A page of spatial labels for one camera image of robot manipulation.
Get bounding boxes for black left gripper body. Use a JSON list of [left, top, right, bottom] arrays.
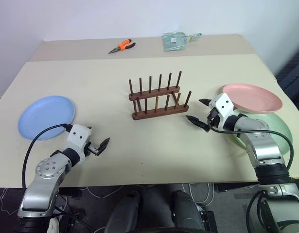
[[83, 143, 102, 158]]

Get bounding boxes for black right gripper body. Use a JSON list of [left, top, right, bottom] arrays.
[[207, 107, 221, 129]]

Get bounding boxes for wooden dish rack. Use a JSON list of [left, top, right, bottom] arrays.
[[128, 70, 193, 121]]

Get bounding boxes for red plate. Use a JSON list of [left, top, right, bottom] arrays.
[[222, 83, 283, 115]]

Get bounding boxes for blue plate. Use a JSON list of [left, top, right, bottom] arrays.
[[17, 95, 77, 141]]

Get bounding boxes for green plate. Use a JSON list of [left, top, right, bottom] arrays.
[[228, 112, 293, 155]]

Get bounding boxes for green packaged cloth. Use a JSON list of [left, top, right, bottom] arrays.
[[161, 32, 190, 52]]

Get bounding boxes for dark rounded shape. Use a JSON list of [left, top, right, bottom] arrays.
[[172, 190, 205, 233], [109, 190, 143, 233]]

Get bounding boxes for white cloth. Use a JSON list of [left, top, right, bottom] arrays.
[[47, 216, 62, 233]]

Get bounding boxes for black ribbed object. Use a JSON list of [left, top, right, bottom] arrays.
[[275, 48, 299, 103]]

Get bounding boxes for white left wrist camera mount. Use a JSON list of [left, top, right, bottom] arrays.
[[66, 124, 93, 156]]

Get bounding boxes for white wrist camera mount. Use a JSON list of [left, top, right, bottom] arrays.
[[66, 124, 93, 156], [208, 93, 238, 130]]

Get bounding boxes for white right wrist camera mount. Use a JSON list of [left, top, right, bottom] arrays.
[[208, 93, 238, 130]]

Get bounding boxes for white floor cable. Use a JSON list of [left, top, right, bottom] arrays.
[[87, 185, 126, 199], [187, 183, 216, 207]]

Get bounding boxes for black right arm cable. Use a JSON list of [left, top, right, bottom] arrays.
[[211, 126, 294, 172]]

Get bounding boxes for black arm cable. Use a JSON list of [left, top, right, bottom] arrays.
[[211, 126, 294, 172], [21, 123, 72, 189]]

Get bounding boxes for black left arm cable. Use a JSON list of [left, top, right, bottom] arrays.
[[21, 123, 72, 189]]

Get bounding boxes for orange handled pliers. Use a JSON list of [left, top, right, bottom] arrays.
[[108, 38, 137, 55]]

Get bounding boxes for thin white string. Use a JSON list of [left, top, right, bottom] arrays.
[[0, 187, 9, 212]]

